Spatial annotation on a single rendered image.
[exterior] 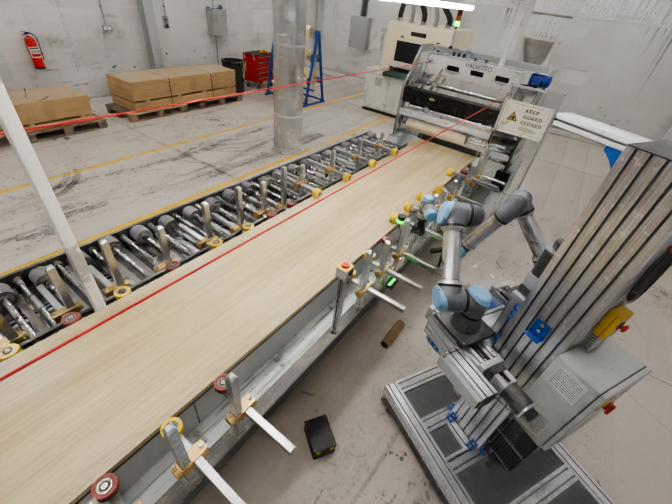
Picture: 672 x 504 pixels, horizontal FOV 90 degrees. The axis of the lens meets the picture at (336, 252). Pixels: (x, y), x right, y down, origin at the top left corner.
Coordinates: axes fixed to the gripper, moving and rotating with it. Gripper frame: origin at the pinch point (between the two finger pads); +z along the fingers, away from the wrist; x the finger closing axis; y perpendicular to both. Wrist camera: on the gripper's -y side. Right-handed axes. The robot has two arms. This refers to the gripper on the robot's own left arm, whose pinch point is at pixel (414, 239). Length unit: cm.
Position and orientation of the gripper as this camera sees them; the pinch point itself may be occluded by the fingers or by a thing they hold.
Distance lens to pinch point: 239.5
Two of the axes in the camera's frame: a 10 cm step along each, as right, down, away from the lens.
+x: 9.6, 2.5, -1.5
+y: -2.8, 5.7, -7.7
